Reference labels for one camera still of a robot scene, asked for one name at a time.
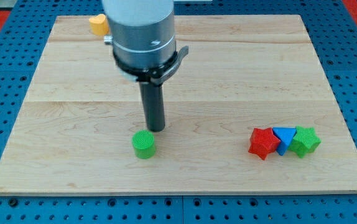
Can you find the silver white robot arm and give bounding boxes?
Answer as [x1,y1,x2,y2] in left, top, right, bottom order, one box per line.
[101,0,177,82]

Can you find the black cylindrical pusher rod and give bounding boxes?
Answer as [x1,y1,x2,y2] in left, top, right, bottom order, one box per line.
[139,82,165,132]

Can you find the green cylinder block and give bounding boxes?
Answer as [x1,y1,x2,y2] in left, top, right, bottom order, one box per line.
[132,129,156,159]

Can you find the red star block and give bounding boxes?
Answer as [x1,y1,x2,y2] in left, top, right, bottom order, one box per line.
[248,128,281,160]

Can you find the light wooden board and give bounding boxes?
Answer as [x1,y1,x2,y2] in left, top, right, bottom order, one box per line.
[0,15,357,197]

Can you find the blue triangle block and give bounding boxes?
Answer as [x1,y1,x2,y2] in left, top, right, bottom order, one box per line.
[272,127,297,156]

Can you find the yellow heart block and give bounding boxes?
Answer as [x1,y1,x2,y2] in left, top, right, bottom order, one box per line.
[88,14,109,36]

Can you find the green star block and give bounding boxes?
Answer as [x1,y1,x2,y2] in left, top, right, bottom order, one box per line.
[288,126,321,158]

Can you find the black clamp ring with lever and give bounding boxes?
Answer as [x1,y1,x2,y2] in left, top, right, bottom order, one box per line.
[113,45,190,86]

